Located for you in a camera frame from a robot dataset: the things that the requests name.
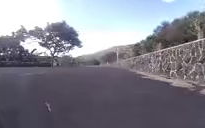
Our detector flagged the distant hill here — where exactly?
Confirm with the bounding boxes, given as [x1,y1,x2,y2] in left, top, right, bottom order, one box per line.
[74,43,136,66]

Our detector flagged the pole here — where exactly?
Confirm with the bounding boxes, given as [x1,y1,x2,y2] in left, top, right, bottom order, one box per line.
[115,46,120,65]

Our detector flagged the dark asphalt road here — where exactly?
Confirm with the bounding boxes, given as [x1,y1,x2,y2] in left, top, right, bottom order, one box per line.
[0,64,205,128]

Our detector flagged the large spreading tree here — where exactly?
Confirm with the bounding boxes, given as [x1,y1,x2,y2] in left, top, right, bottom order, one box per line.
[27,20,84,67]

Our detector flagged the pale scrap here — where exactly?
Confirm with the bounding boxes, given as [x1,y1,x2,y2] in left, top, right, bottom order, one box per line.
[44,100,53,113]

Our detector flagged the wooded slope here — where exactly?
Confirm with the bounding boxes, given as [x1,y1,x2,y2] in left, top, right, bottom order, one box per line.
[131,0,205,58]

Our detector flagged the pale kerb strip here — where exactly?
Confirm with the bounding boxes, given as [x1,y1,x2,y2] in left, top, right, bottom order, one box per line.
[129,67,205,97]

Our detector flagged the group of dark trees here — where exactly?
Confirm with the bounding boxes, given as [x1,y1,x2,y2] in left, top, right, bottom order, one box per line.
[0,25,35,63]

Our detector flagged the rough stone wall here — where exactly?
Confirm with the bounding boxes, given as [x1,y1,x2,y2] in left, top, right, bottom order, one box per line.
[120,35,205,85]

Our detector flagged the low dark wall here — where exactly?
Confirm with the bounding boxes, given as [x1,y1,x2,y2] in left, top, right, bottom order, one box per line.
[0,55,78,68]

